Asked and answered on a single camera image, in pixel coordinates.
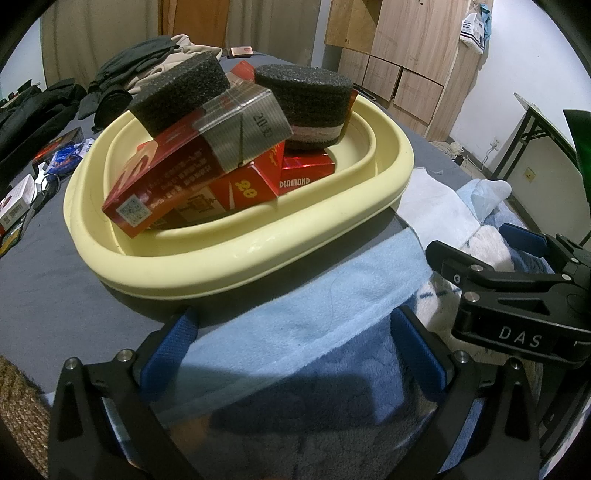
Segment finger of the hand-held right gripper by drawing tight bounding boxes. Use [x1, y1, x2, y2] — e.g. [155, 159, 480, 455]
[426, 240, 572, 358]
[499, 222, 551, 260]

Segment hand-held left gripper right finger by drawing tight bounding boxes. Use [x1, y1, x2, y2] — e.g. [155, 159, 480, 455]
[390, 305, 541, 480]

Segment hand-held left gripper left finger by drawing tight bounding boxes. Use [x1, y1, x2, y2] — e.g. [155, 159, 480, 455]
[48, 307, 204, 480]

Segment yellow plastic basin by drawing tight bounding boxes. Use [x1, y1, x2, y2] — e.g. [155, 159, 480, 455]
[62, 79, 415, 302]

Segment red carton silver end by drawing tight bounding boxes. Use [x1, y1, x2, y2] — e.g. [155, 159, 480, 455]
[102, 85, 293, 238]

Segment red box yellow print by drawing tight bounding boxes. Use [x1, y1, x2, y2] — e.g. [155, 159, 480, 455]
[161, 138, 286, 232]

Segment shiny red foil box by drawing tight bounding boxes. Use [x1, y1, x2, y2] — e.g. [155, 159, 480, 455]
[278, 150, 337, 197]

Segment black foam disc white band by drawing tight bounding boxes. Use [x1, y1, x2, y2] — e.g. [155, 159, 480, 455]
[255, 65, 354, 151]

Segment blue checked rug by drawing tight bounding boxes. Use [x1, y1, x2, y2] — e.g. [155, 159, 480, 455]
[175, 167, 591, 462]

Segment grey bed sheet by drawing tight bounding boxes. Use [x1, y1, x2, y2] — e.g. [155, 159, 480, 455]
[0, 51, 462, 416]

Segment black folding table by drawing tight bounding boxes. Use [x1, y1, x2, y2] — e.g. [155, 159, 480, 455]
[492, 92, 591, 204]

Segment person's brown knit clothing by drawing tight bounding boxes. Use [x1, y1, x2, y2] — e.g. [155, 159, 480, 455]
[0, 355, 51, 480]

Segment bunch of keys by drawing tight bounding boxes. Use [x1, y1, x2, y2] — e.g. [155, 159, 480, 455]
[32, 171, 63, 204]

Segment blue packet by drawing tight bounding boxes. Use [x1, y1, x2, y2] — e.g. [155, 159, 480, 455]
[51, 141, 95, 175]

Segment white printed plastic bag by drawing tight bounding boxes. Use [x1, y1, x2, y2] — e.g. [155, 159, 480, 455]
[459, 11, 490, 51]

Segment wooden wardrobe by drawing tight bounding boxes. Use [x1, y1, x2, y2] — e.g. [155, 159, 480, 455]
[323, 0, 485, 141]

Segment red and black box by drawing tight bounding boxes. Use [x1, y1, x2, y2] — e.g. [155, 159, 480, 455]
[31, 128, 85, 162]

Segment black round pouch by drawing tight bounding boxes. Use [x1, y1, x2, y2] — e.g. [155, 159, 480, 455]
[92, 88, 134, 132]

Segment black clothes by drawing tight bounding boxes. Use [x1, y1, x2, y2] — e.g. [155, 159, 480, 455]
[0, 78, 88, 195]

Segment dark green clothes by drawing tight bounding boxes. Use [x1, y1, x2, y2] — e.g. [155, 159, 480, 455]
[88, 36, 185, 93]

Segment beige clothes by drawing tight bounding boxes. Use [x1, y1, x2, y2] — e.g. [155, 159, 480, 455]
[134, 34, 225, 88]

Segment brown wooden panel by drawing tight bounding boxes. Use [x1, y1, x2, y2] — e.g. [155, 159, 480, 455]
[159, 0, 230, 49]

